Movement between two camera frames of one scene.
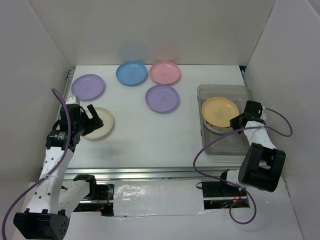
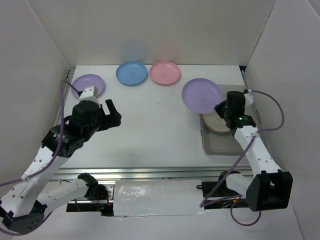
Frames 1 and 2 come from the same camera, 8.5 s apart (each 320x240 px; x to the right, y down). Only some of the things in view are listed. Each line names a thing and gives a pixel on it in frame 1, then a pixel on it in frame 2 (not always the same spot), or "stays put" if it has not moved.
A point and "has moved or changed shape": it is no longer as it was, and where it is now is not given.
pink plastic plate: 165,72 stays put
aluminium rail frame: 150,173 stays put
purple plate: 162,98 → 200,95
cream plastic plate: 106,117 has moved or changed shape
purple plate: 88,87 stays put
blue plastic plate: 131,73 stays put
